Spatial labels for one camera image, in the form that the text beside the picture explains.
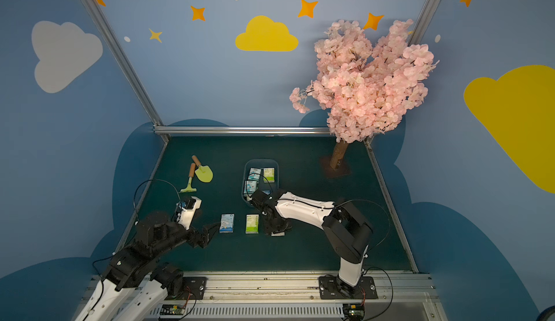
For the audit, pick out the right green circuit board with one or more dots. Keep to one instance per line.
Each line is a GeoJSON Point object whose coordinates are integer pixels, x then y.
{"type": "Point", "coordinates": [353, 312]}

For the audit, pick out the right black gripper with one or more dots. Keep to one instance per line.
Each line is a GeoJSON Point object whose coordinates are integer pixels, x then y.
{"type": "Point", "coordinates": [260, 198]}

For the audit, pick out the aluminium front rail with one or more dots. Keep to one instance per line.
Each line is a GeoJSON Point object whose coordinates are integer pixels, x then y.
{"type": "Point", "coordinates": [295, 294]}

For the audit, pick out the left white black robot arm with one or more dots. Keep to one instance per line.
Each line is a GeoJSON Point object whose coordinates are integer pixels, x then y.
{"type": "Point", "coordinates": [135, 282]}

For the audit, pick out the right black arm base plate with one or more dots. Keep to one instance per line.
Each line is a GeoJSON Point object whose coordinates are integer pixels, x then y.
{"type": "Point", "coordinates": [331, 287]}

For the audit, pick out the aluminium back frame bar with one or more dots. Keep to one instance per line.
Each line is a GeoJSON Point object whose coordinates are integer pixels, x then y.
{"type": "Point", "coordinates": [261, 131]}

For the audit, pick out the blue cartoon tissue pack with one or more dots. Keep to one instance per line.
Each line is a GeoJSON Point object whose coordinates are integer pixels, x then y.
{"type": "Point", "coordinates": [250, 186]}
{"type": "Point", "coordinates": [227, 224]}

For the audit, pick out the pink blossom artificial tree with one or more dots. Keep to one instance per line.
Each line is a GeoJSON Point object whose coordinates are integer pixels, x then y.
{"type": "Point", "coordinates": [365, 88]}

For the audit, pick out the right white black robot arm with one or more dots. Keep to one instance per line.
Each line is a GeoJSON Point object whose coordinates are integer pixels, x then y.
{"type": "Point", "coordinates": [346, 227]}

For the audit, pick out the green trowel wooden handle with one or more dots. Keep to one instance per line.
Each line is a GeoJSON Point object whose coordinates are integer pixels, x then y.
{"type": "Point", "coordinates": [204, 173]}

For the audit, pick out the blue plastic storage box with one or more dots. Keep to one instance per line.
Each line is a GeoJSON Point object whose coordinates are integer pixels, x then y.
{"type": "Point", "coordinates": [262, 174]}

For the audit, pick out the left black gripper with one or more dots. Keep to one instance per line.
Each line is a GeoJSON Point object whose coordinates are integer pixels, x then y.
{"type": "Point", "coordinates": [204, 235]}

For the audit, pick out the green white tissue pack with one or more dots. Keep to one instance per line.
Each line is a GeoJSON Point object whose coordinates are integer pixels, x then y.
{"type": "Point", "coordinates": [252, 224]}

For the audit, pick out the green tissue pack in box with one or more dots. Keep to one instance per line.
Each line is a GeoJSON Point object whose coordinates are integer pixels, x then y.
{"type": "Point", "coordinates": [269, 175]}

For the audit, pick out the green circuit board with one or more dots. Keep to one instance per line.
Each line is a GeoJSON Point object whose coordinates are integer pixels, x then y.
{"type": "Point", "coordinates": [353, 312]}
{"type": "Point", "coordinates": [172, 310]}

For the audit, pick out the green rake wooden handle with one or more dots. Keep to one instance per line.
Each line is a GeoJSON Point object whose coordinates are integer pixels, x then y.
{"type": "Point", "coordinates": [189, 188]}

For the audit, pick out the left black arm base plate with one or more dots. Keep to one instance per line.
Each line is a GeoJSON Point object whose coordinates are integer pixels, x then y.
{"type": "Point", "coordinates": [192, 286]}

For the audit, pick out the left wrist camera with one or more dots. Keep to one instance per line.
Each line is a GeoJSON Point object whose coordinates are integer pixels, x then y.
{"type": "Point", "coordinates": [185, 211]}

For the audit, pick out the left green circuit board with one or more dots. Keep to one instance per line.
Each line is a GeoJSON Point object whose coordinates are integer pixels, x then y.
{"type": "Point", "coordinates": [172, 310]}

